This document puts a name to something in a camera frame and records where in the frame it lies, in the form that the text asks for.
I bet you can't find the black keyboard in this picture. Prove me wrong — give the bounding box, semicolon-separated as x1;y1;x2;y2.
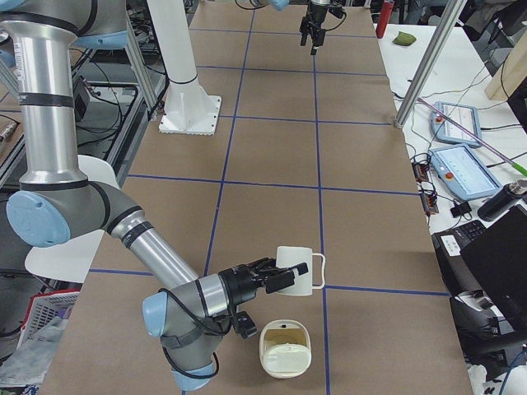
454;220;487;249

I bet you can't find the green cloth pouch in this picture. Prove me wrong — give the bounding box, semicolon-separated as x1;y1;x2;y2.
392;31;417;47

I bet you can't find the black laptop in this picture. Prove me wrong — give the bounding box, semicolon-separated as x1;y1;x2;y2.
460;205;526;330

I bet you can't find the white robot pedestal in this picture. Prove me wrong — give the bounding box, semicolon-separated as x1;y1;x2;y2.
147;0;222;135

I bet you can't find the white chair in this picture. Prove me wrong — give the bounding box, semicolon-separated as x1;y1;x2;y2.
25;155;119;283

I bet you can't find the upper teach pendant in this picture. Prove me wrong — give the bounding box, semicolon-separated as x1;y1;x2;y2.
430;101;482;148

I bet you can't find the lower teach pendant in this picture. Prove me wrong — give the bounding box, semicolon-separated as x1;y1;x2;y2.
428;143;501;201

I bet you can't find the white cup with handle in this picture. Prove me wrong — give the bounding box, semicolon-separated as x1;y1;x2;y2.
276;246;326;296

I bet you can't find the aluminium frame post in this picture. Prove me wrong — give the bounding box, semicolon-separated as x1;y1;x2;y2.
394;0;466;129

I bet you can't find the teach pendant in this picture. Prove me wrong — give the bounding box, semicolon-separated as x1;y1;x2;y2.
428;143;501;201
430;101;482;148

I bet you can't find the black water bottle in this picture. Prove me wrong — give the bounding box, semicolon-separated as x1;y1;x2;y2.
477;179;526;221

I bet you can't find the cream plastic bin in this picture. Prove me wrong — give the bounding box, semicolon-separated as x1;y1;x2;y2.
259;319;312;379

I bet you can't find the red cylinder bottle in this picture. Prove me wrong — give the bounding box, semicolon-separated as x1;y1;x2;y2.
375;0;394;39

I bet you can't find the white laundry basket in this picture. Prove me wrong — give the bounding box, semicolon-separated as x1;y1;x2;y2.
16;289;80;348

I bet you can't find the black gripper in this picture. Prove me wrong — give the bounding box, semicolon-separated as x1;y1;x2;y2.
219;257;309;309
301;2;329;55

